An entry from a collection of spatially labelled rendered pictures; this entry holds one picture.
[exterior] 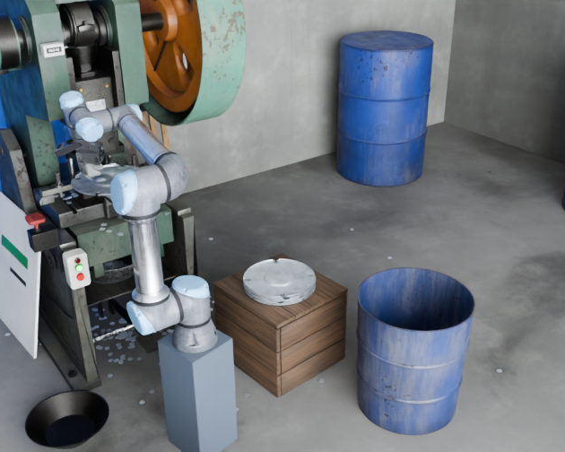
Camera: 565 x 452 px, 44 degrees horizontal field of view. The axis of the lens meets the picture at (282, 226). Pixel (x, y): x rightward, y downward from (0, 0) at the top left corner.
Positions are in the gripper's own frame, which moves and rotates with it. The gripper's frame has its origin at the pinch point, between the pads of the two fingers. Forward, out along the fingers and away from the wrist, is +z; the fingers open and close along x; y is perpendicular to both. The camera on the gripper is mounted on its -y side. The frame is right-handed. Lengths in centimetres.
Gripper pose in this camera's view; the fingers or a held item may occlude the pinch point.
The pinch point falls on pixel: (89, 176)
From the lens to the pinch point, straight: 266.1
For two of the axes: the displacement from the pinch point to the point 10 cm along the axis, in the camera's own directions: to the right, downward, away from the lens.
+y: 9.9, 0.4, -1.1
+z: 0.4, 7.0, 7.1
